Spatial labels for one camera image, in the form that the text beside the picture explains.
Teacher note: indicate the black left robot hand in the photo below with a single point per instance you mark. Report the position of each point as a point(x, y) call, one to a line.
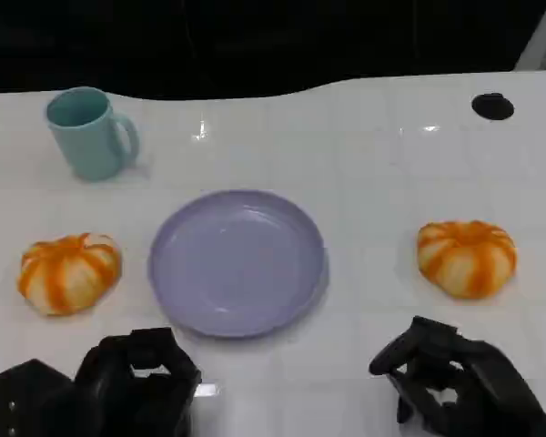
point(118, 391)

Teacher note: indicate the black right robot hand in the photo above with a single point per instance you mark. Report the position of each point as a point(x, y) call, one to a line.
point(487, 387)

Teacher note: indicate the orange and white bread roll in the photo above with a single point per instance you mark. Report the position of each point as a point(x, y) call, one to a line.
point(68, 275)
point(466, 259)

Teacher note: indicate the lilac plate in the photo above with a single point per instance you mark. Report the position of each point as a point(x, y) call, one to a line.
point(236, 266)

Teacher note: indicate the pale green mug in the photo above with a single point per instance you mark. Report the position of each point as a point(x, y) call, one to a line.
point(84, 136)

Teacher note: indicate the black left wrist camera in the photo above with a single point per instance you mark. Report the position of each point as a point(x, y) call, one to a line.
point(32, 400)

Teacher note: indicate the white metal frame post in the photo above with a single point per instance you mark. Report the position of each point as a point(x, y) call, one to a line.
point(543, 41)

